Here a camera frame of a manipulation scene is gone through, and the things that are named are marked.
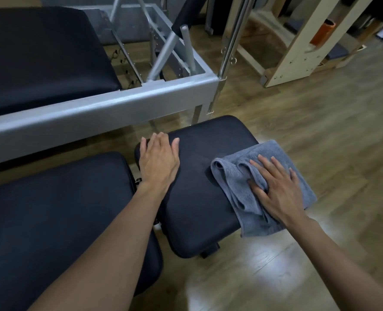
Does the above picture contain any large black padded box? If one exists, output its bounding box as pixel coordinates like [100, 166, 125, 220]
[0, 151, 164, 311]

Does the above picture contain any person's right hand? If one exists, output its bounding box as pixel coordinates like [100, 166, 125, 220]
[249, 154, 309, 228]

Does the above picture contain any grey metal foot bar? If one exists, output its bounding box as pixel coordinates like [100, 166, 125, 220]
[146, 25, 197, 83]

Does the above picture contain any person's left forearm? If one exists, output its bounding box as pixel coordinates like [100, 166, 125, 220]
[28, 184, 171, 311]

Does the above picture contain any grey towel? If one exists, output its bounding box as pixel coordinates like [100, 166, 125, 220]
[210, 140, 318, 239]

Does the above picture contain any light wooden frame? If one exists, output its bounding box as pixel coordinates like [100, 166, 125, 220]
[224, 0, 377, 89]

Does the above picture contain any orange foam roller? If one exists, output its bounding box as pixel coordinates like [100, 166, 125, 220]
[309, 19, 336, 46]

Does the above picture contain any black padded carriage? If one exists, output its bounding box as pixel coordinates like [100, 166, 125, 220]
[0, 6, 121, 119]

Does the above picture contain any black padded bar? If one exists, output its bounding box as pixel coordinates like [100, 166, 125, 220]
[171, 0, 205, 33]

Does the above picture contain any person's left hand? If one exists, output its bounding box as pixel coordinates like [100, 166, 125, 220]
[136, 132, 181, 195]

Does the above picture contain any dark grey cushion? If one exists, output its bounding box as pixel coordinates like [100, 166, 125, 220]
[326, 43, 350, 60]

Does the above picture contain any grey metal reformer frame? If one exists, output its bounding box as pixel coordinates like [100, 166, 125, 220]
[0, 5, 219, 168]

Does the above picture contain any small black padded box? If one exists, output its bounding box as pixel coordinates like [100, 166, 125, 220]
[134, 115, 260, 259]

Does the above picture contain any chrome metal pole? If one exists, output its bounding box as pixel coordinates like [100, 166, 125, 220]
[218, 0, 255, 79]

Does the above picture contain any person's right forearm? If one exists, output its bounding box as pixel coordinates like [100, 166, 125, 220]
[284, 212, 383, 311]

